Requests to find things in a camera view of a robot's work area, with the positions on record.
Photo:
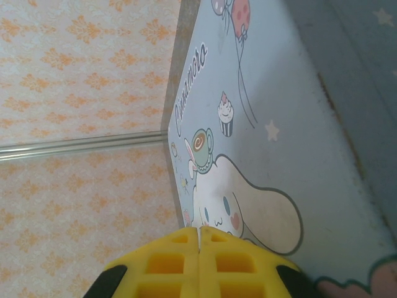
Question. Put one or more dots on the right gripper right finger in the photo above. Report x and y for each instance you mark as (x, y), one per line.
(235, 267)

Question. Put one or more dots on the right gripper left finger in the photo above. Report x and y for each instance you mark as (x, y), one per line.
(161, 267)

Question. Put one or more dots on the blue cartoon tin box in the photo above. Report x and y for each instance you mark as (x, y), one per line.
(279, 139)

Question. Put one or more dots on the left aluminium frame post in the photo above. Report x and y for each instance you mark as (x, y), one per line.
(77, 146)

